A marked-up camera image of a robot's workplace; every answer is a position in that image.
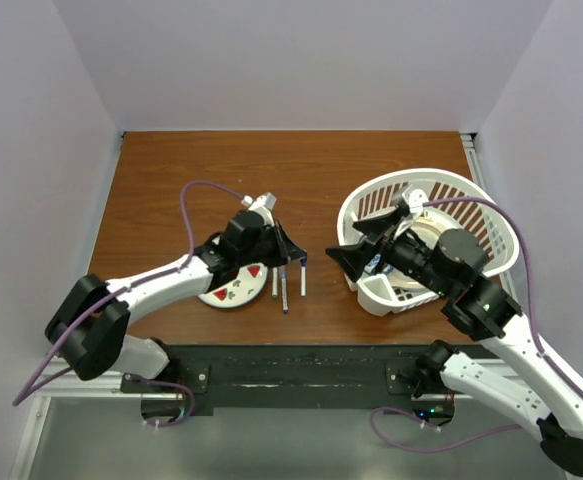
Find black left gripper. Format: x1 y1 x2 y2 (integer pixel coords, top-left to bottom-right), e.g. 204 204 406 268
238 219 305 269

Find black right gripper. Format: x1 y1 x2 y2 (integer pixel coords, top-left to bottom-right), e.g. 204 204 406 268
325 207 451 295

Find plain white blue-end pen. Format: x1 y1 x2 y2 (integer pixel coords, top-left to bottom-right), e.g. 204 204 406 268
300 257 307 297

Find green-end white pen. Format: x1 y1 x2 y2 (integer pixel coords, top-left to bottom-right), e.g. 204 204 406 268
271 267 279 299

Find white pen with printed text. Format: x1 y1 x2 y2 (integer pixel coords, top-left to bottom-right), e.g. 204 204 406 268
280 267 289 315

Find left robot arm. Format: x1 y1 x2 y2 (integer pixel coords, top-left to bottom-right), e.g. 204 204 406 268
45 211 307 392

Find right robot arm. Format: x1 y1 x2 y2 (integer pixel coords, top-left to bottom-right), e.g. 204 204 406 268
326 207 583 477

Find white plastic basket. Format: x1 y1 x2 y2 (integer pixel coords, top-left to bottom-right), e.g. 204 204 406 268
336 168 520 316

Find watermelon pattern plate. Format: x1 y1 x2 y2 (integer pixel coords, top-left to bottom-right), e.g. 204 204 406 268
198 263 269 309

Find beige stacked plates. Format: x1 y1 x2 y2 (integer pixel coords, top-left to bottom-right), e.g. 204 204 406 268
385 209 461 291

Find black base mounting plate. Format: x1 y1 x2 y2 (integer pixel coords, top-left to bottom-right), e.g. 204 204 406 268
108 343 476 419

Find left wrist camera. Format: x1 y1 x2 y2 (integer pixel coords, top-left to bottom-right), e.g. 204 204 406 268
241 192 277 226

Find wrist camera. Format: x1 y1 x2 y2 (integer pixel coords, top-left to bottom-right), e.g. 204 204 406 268
241 192 277 226
393 184 429 220

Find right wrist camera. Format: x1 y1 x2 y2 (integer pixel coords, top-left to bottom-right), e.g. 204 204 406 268
393 184 429 220

